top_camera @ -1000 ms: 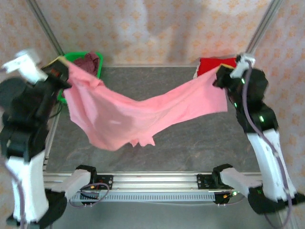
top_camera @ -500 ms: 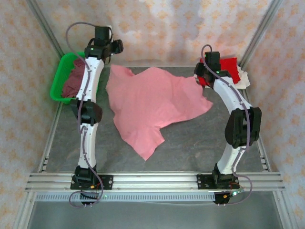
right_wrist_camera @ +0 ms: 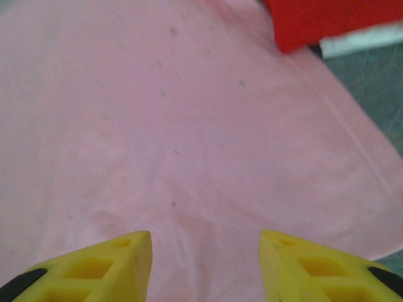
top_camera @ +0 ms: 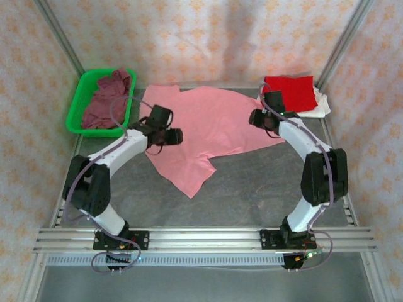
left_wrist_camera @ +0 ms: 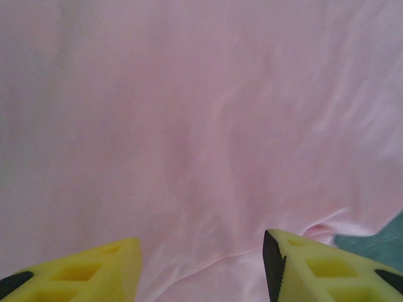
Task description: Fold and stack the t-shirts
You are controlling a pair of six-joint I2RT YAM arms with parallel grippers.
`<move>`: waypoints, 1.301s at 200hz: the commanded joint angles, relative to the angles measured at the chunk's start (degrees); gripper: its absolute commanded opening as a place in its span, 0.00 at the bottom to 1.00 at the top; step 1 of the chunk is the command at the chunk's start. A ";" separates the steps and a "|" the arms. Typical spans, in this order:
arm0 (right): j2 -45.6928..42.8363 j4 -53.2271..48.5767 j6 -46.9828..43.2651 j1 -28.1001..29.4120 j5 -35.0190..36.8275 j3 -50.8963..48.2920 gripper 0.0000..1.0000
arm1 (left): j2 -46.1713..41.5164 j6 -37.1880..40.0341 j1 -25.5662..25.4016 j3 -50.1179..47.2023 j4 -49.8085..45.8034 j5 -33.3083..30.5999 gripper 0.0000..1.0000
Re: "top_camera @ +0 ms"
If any pink t-shirt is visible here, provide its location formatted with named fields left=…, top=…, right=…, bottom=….
left=139, top=83, right=286, bottom=199

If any red folded t-shirt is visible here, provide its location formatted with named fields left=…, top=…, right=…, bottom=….
left=263, top=75, right=318, bottom=113

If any white folded t-shirt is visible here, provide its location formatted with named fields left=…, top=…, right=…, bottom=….
left=256, top=86, right=332, bottom=119

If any maroon crumpled t-shirt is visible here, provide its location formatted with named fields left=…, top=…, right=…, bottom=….
left=81, top=68, right=133, bottom=130

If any green plastic basket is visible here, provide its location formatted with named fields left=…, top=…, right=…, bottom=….
left=65, top=68, right=137, bottom=138

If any patterned backdrop curtain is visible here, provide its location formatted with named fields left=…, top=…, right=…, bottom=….
left=0, top=0, right=403, bottom=302

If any left arm lavender cable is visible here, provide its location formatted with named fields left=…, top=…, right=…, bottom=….
left=62, top=96, right=154, bottom=274

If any arm lavender cable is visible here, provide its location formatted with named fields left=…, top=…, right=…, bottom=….
left=62, top=96, right=154, bottom=274
left=258, top=81, right=335, bottom=272

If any right arm lavender cable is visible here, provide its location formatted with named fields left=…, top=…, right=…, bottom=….
left=258, top=81, right=335, bottom=272

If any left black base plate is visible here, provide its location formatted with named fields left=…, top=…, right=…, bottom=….
left=92, top=230, right=150, bottom=252

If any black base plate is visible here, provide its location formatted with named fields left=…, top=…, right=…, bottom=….
left=92, top=230, right=150, bottom=252
left=259, top=228, right=317, bottom=252

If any aluminium mounting rail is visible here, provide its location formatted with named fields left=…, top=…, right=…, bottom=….
left=32, top=226, right=378, bottom=253

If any aluminium frame post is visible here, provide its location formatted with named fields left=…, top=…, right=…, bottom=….
left=314, top=0, right=377, bottom=89
left=33, top=0, right=86, bottom=76

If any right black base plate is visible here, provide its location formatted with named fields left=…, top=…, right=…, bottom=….
left=259, top=228, right=317, bottom=252

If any grey slotted cable duct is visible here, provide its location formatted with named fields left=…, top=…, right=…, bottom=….
left=46, top=253, right=286, bottom=267

